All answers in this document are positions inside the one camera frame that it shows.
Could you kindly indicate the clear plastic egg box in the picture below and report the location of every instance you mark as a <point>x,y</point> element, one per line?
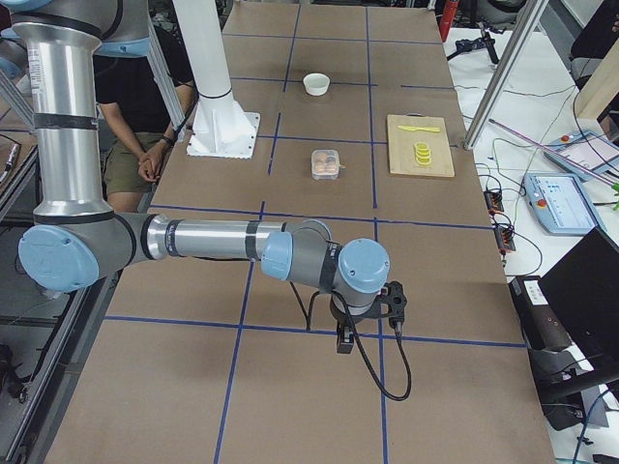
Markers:
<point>325,165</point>

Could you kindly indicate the lemon slice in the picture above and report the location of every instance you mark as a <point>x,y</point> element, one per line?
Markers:
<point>422,154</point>

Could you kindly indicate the black computer case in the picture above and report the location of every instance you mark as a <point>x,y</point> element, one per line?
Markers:
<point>575,302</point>

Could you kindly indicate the aluminium frame post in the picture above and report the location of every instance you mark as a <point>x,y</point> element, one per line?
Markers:
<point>525,25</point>

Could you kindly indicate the yellow plastic knife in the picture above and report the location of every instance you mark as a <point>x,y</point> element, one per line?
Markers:
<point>415,128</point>

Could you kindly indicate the teach pendant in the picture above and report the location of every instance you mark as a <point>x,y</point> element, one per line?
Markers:
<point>588,149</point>
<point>560,203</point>

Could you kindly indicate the grabber stick with green handle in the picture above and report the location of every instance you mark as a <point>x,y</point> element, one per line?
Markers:
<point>578,167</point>

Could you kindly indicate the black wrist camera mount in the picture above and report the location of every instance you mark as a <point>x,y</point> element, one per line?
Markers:
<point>390,304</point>

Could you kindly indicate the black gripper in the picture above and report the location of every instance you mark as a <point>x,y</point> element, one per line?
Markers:
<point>346,319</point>

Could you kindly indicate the wooden cutting board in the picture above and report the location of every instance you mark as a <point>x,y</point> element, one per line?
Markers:
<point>401,147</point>

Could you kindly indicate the white paper bowl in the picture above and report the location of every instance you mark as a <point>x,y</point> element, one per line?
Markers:
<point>316,84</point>

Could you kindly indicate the far teach pendant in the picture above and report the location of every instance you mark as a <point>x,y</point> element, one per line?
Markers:
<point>588,149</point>

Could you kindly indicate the black tripod clamp rod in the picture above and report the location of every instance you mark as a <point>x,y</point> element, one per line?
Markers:
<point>484,42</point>

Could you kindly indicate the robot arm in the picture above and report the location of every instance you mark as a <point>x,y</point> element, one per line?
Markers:
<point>77,238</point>

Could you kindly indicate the near teach pendant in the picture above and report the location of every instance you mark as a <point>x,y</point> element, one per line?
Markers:
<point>560,203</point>

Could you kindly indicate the seated person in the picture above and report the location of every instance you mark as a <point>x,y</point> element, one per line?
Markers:
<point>133,107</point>

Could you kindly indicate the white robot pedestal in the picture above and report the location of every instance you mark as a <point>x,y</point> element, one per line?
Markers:
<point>220,128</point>

